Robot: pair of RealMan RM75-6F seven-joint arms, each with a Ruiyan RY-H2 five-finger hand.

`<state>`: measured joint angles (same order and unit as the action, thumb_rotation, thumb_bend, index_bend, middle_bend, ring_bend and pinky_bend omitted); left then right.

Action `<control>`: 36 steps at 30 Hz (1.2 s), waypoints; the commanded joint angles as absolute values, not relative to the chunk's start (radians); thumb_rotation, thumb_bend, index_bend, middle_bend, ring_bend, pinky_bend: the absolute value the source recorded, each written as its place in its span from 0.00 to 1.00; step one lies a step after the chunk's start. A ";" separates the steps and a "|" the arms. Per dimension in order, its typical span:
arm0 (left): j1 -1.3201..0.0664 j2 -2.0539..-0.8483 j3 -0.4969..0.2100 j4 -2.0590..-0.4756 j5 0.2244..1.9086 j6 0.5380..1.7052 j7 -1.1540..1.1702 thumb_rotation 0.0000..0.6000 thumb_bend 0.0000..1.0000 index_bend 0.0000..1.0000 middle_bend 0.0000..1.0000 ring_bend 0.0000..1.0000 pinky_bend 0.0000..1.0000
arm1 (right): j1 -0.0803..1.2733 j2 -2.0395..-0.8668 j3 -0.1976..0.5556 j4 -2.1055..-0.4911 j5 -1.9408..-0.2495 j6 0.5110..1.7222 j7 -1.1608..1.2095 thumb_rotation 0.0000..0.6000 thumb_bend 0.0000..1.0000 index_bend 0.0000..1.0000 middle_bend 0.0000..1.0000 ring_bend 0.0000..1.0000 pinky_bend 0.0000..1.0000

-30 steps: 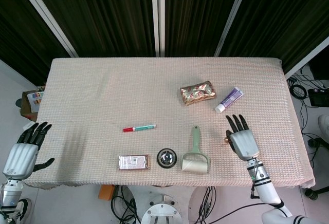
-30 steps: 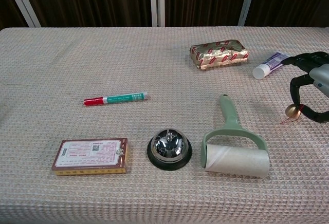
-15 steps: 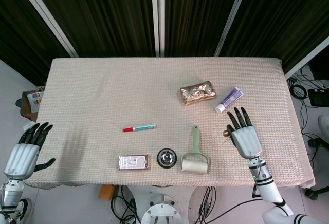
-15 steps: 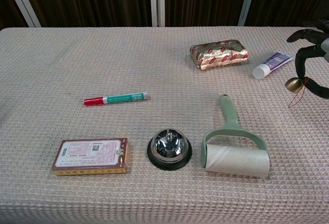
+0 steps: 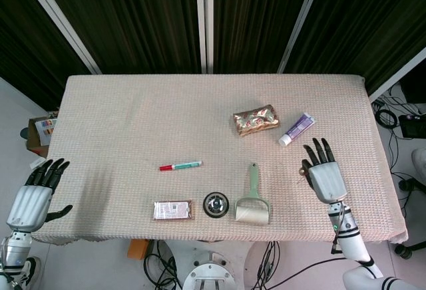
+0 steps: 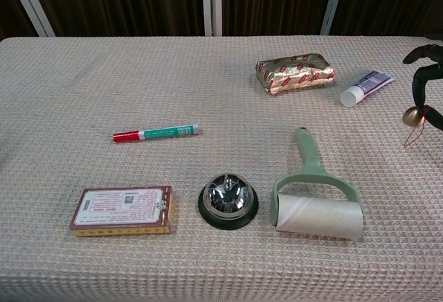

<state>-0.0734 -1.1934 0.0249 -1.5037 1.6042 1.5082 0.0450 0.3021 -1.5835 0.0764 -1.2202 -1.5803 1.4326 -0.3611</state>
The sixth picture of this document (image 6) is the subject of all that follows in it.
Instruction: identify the brown playing card box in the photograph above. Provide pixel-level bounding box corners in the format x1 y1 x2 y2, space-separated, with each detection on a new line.
69 186 173 238

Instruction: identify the red capped green marker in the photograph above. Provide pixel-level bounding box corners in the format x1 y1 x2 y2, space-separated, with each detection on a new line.
112 123 200 143

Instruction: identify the green lint roller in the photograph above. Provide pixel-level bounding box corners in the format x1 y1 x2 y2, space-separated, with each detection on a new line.
270 126 365 241

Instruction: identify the small golden bell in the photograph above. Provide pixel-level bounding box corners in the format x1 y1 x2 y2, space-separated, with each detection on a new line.
401 105 430 148

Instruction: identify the gold foil snack pack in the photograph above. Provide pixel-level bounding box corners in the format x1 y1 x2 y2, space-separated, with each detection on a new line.
255 52 336 95

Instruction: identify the beige waffle tablecloth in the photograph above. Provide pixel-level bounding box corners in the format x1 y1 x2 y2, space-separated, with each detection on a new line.
0 35 443 302

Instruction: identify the white partition frame post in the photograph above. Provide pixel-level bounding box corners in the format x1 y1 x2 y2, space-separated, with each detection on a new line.
3 0 56 37
201 0 223 37
319 0 348 36

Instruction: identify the purple white tube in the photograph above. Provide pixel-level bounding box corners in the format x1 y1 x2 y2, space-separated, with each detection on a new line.
339 69 397 108

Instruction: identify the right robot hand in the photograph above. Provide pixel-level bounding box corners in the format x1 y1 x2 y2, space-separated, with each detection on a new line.
402 43 443 131

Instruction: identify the chrome desk call bell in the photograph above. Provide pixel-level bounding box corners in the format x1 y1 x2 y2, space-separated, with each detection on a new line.
197 172 260 231

